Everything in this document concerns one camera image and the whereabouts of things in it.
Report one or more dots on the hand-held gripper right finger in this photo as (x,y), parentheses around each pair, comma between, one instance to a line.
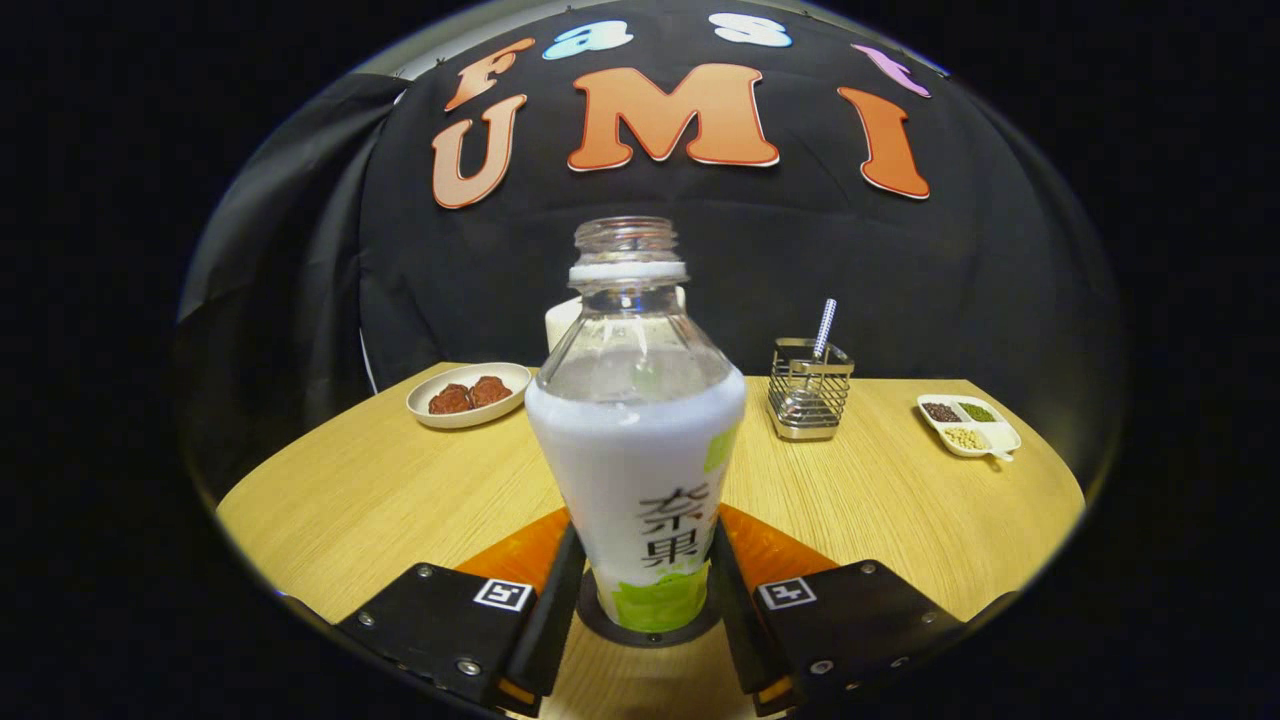
(745,620)

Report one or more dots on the dark bean pile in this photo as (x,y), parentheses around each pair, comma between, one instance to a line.
(940,412)

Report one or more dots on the white divided dish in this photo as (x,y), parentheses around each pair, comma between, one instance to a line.
(1000,437)

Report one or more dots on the wooden table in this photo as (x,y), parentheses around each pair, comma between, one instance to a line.
(400,500)

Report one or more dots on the yellow bean pile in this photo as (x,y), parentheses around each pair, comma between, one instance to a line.
(965,438)

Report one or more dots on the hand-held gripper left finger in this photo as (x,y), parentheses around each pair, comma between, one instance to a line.
(550,620)

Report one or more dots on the dark brown round coaster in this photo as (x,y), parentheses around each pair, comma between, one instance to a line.
(592,618)

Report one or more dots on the juice bottle with white label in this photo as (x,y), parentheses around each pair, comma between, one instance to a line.
(630,460)

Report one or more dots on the white oval plate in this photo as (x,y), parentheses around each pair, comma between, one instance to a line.
(425,405)

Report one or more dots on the silver straw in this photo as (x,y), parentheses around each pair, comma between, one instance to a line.
(825,325)

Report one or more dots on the brown food piece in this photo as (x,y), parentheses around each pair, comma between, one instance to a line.
(490,391)
(450,400)

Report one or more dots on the green bean pile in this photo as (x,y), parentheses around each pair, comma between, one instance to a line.
(977,411)

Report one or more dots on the white toaster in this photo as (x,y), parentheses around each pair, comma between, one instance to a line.
(562,322)

